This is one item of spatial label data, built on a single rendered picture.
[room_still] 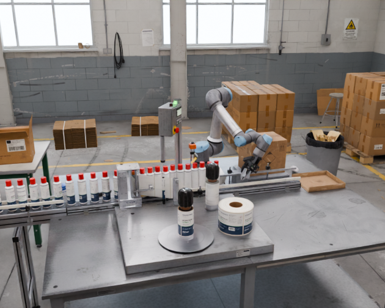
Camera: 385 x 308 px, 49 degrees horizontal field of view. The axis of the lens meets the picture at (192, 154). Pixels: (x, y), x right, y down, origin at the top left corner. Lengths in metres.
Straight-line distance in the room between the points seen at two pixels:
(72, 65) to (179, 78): 1.96
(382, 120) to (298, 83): 2.93
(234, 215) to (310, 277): 1.15
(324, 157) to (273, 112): 1.41
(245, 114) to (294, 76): 2.77
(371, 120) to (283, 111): 1.18
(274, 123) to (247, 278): 4.16
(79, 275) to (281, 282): 1.56
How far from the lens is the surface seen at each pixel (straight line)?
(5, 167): 3.97
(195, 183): 2.91
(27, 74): 8.26
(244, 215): 2.38
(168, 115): 2.73
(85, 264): 2.34
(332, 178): 3.43
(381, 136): 6.28
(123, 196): 2.70
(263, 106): 6.18
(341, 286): 3.31
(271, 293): 3.13
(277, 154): 3.33
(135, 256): 2.26
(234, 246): 2.33
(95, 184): 2.79
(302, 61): 8.72
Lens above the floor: 2.11
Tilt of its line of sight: 20 degrees down
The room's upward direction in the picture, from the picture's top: straight up
